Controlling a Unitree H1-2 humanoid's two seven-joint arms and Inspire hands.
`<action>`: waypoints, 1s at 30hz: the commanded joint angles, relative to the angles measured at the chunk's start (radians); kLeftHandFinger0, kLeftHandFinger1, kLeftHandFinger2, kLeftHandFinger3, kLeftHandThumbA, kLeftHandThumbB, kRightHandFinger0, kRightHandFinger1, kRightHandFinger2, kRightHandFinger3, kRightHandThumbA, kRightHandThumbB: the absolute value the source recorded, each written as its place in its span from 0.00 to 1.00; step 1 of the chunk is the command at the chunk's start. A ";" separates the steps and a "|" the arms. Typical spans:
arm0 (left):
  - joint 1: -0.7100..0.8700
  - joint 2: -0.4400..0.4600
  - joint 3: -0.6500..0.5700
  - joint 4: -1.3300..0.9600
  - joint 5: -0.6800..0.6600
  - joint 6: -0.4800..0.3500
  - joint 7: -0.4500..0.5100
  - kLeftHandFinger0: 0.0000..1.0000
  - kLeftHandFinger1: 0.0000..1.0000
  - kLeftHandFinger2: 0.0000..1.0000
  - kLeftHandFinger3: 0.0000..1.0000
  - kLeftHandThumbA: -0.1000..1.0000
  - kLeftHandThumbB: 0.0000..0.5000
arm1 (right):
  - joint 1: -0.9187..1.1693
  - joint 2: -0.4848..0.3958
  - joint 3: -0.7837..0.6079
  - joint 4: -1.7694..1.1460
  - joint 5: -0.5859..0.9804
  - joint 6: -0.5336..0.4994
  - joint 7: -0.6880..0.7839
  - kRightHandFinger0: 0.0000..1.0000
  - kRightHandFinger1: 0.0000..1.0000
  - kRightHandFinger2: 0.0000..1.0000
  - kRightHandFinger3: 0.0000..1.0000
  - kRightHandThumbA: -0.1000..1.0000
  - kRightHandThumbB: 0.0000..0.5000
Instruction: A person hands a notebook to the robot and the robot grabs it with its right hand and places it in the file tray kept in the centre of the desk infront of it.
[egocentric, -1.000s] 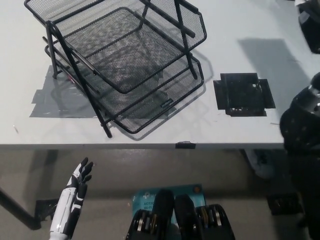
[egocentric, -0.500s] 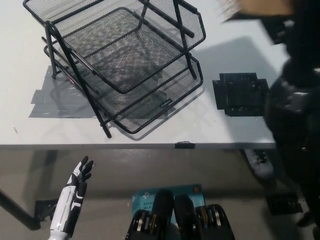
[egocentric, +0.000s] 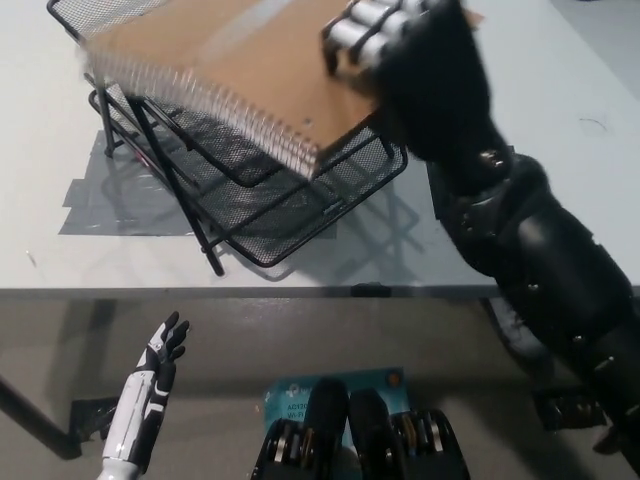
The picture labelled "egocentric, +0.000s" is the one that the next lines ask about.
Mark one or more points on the teal router box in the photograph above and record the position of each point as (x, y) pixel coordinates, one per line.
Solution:
(292, 395)

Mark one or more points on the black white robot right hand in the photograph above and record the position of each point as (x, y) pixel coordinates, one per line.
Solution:
(440, 90)

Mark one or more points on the grey tape patch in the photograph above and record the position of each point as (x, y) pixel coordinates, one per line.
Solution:
(85, 210)

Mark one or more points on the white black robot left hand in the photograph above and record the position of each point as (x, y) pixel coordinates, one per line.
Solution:
(145, 395)

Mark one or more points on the black mesh file tray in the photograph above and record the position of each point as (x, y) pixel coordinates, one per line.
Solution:
(280, 225)

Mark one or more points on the black table leg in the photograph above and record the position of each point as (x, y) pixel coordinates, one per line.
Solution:
(35, 420)

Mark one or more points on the brown spiral notebook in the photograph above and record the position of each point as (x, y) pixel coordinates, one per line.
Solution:
(260, 75)

